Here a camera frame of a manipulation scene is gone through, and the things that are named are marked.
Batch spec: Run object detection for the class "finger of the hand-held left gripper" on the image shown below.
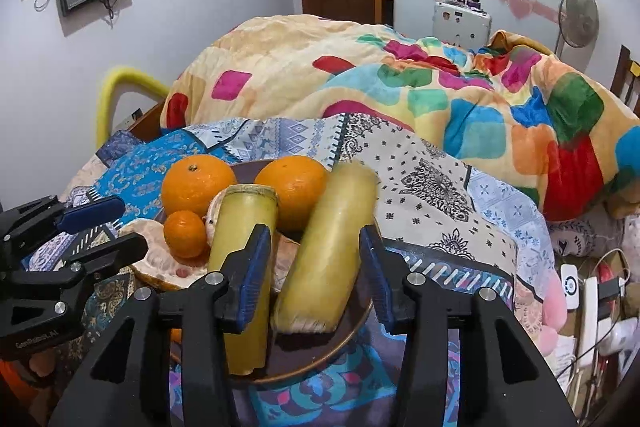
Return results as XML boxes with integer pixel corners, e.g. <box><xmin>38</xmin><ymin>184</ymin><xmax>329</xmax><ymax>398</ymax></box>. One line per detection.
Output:
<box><xmin>10</xmin><ymin>233</ymin><xmax>150</xmax><ymax>319</ymax></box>
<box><xmin>0</xmin><ymin>196</ymin><xmax>126</xmax><ymax>244</ymax></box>

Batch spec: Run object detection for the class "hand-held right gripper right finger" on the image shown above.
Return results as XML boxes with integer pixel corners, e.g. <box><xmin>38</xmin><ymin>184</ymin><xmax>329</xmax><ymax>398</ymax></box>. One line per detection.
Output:
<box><xmin>357</xmin><ymin>224</ymin><xmax>581</xmax><ymax>427</ymax></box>

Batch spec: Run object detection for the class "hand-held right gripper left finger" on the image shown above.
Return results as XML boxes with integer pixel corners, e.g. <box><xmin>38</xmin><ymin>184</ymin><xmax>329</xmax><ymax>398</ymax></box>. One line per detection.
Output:
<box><xmin>47</xmin><ymin>222</ymin><xmax>273</xmax><ymax>427</ymax></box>

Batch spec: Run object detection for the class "peeled sugarcane piece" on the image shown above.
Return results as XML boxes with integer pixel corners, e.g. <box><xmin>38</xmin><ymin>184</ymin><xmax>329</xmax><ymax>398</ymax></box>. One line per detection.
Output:
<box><xmin>207</xmin><ymin>185</ymin><xmax>279</xmax><ymax>375</ymax></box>
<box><xmin>270</xmin><ymin>162</ymin><xmax>379</xmax><ymax>335</ymax></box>

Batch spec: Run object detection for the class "small tangerine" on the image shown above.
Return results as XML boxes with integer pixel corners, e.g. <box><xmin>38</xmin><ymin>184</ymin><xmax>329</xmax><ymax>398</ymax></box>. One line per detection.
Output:
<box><xmin>163</xmin><ymin>210</ymin><xmax>208</xmax><ymax>259</ymax></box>

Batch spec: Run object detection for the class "purple plate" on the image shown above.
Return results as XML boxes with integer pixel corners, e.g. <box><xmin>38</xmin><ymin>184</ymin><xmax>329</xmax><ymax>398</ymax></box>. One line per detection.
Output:
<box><xmin>160</xmin><ymin>159</ymin><xmax>373</xmax><ymax>383</ymax></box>

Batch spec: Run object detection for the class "large orange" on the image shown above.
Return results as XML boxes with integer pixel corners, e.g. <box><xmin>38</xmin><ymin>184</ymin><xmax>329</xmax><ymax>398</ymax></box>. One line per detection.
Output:
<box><xmin>161</xmin><ymin>155</ymin><xmax>238</xmax><ymax>220</ymax></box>
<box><xmin>254</xmin><ymin>155</ymin><xmax>331</xmax><ymax>232</ymax></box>

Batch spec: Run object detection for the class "blue patterned bed sheet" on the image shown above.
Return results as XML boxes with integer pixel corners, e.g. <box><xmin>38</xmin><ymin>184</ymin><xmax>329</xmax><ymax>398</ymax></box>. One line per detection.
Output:
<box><xmin>20</xmin><ymin>112</ymin><xmax>556</xmax><ymax>427</ymax></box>

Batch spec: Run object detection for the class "yellow foam tube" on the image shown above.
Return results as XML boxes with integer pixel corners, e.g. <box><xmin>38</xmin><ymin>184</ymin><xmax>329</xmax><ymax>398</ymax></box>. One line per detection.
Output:
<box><xmin>97</xmin><ymin>66</ymin><xmax>171</xmax><ymax>142</ymax></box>

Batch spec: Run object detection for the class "pink plush toy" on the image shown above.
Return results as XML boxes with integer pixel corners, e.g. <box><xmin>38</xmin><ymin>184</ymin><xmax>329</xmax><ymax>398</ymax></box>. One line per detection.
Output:
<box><xmin>540</xmin><ymin>277</ymin><xmax>568</xmax><ymax>353</ymax></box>

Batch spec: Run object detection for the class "white power strip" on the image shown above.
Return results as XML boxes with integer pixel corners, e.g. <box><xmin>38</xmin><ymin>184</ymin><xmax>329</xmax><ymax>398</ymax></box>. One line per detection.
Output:
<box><xmin>575</xmin><ymin>274</ymin><xmax>608</xmax><ymax>413</ymax></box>

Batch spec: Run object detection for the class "colourful patchwork blanket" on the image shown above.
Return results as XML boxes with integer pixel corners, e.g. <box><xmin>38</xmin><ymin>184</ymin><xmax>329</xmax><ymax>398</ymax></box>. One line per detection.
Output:
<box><xmin>160</xmin><ymin>14</ymin><xmax>640</xmax><ymax>223</ymax></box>

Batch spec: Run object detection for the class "white box appliance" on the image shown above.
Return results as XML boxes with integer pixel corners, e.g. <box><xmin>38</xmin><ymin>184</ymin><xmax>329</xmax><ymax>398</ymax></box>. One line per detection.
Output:
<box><xmin>432</xmin><ymin>0</ymin><xmax>493</xmax><ymax>48</ymax></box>

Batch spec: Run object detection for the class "wooden headboard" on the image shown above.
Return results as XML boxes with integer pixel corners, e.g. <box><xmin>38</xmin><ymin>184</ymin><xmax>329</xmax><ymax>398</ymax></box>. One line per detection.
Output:
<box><xmin>612</xmin><ymin>44</ymin><xmax>640</xmax><ymax>118</ymax></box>

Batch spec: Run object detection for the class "standing fan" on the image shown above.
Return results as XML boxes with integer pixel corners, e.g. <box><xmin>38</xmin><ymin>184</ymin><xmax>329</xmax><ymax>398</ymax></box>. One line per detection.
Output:
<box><xmin>552</xmin><ymin>0</ymin><xmax>600</xmax><ymax>58</ymax></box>

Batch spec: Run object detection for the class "wooden bed frame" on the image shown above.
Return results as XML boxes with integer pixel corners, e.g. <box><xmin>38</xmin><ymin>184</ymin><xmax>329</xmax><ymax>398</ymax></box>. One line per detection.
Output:
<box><xmin>125</xmin><ymin>102</ymin><xmax>168</xmax><ymax>142</ymax></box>

